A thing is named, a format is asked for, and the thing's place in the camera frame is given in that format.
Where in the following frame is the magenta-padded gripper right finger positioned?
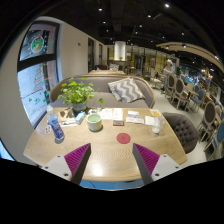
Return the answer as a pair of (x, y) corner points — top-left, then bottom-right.
(132, 142), (183, 186)

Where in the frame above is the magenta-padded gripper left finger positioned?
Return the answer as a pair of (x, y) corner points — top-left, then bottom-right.
(41, 142), (92, 186)

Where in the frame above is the clear plastic water bottle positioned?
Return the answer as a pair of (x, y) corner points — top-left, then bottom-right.
(45, 104), (66, 142)

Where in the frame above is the flat round red coaster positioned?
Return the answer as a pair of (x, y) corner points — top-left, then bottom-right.
(116, 132), (132, 145)

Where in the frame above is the clear drinking glass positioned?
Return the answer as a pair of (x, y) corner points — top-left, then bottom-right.
(151, 115), (165, 135)

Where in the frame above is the dark grey tufted armchair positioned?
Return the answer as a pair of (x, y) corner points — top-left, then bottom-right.
(162, 111), (200, 155)

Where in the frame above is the light blue tissue pack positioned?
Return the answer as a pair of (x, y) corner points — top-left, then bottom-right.
(74, 110), (87, 125)

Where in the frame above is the small white card stack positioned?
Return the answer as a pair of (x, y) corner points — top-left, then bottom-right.
(125, 116), (145, 125)

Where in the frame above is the pale green ceramic cup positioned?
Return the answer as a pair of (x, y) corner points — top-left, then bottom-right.
(86, 113), (104, 132)

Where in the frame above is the yellow white table card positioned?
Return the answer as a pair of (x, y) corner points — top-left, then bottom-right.
(149, 109), (162, 117)

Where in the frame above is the small dark card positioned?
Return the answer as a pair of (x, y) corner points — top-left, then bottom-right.
(112, 119), (125, 127)

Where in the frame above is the white paper menu sheet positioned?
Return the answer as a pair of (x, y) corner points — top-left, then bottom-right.
(99, 107), (124, 121)

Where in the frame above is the green potted plant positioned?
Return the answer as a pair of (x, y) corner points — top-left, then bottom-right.
(56, 77), (105, 112)

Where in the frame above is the grey zigzag throw pillow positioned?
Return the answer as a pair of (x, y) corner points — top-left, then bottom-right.
(107, 77), (146, 104)

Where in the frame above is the group of dining chairs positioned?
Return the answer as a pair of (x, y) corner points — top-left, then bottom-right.
(164, 73), (224, 158)

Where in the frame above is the grey upholstered sofa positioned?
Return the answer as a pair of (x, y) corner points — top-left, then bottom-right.
(49, 74), (157, 109)

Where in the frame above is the person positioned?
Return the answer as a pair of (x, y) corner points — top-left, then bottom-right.
(161, 59), (176, 92)

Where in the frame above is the large dark-framed window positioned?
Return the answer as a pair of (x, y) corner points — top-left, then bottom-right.
(16, 21), (61, 129)

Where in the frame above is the group of ceiling spotlights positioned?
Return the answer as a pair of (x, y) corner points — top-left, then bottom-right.
(96, 2), (221, 61)

